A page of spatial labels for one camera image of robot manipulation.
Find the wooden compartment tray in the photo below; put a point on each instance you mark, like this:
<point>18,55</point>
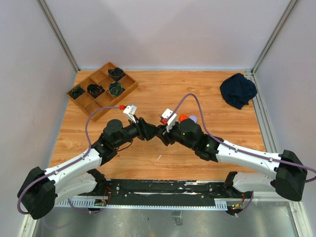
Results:
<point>97,107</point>

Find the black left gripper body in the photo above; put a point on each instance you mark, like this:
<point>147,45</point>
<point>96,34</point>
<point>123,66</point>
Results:
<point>139,133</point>

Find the black dotted rolled tie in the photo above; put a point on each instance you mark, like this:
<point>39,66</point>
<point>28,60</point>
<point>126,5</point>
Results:
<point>116,74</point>

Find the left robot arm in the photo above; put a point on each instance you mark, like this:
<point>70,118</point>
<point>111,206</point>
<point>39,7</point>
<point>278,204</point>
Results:
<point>45,188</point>

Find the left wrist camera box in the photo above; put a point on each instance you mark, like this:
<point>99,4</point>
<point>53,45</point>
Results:
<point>129,112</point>

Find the black orange rolled tie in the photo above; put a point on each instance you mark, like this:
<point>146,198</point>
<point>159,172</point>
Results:
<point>95,90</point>

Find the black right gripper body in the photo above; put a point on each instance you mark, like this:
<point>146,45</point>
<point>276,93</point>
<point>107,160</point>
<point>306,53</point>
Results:
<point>174,135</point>

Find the dark green rolled tie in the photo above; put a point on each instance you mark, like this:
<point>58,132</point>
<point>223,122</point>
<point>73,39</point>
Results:
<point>76,92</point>

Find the dark blue crumpled cloth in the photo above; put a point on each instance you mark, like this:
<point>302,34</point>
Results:
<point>237,90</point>

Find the black yellow rolled tie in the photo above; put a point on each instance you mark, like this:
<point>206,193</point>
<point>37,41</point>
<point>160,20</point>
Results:
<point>115,89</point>

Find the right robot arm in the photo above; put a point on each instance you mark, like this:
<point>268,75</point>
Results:
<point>283,173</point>

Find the orange earbud charging case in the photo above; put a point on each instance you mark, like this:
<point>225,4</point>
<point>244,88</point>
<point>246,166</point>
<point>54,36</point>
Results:
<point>183,117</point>

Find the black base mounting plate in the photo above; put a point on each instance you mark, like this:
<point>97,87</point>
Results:
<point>161,193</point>

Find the aluminium frame rail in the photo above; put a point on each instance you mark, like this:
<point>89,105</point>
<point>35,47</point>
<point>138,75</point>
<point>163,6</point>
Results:
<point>170,208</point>

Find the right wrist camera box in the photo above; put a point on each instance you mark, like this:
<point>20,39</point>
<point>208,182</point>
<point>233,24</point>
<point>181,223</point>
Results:
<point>168,118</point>

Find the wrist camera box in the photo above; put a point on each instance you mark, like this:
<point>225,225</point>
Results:
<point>129,112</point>
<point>168,118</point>

